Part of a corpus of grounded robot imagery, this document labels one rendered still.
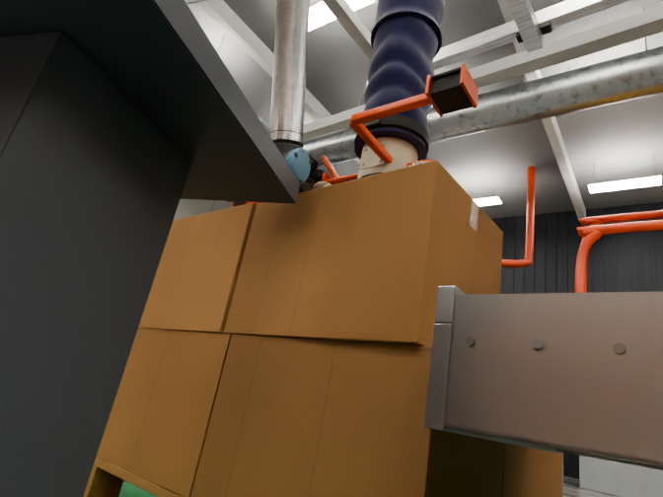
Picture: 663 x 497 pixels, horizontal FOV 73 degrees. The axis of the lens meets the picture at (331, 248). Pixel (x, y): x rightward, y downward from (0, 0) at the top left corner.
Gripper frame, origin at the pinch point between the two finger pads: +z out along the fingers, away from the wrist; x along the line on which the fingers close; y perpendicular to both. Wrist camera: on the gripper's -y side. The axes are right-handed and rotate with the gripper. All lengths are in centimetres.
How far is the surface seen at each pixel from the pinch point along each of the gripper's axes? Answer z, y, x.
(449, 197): -15, 54, -19
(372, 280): -21, 41, -40
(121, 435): -16, -41, -85
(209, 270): -17.4, -19.4, -34.6
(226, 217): -17.6, -18.5, -16.8
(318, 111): 444, -446, 492
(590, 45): 181, 62, 203
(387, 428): -19, 48, -69
